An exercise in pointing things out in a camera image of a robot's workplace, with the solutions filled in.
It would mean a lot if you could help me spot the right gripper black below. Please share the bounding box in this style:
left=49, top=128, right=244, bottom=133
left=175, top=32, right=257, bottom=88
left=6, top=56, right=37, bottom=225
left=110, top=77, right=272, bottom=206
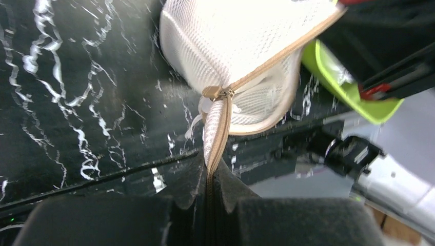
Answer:
left=319, top=1, right=434, bottom=100

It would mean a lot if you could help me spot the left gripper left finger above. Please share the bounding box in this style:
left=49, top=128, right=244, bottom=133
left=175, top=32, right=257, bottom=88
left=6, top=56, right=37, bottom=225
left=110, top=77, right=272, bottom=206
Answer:
left=14, top=159, right=206, bottom=245

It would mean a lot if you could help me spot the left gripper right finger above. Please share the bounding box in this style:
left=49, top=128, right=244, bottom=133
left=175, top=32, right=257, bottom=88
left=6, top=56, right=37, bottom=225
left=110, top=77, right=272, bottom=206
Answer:
left=214, top=161, right=383, bottom=245

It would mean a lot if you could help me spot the beige zipper pull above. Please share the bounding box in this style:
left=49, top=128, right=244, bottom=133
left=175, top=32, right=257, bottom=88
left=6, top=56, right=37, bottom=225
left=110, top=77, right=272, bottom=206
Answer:
left=202, top=86, right=234, bottom=101

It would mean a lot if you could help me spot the white mesh laundry bag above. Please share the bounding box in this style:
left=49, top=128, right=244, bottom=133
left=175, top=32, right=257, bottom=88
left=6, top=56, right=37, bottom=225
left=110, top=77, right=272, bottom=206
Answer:
left=160, top=1, right=345, bottom=175

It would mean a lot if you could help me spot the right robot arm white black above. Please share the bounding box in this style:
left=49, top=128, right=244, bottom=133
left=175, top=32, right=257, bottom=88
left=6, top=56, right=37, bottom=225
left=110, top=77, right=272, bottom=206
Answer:
left=303, top=1, right=434, bottom=236

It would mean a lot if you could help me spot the green plastic basin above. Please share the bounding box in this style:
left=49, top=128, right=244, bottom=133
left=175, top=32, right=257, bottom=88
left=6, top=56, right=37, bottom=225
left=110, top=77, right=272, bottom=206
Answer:
left=302, top=40, right=404, bottom=125

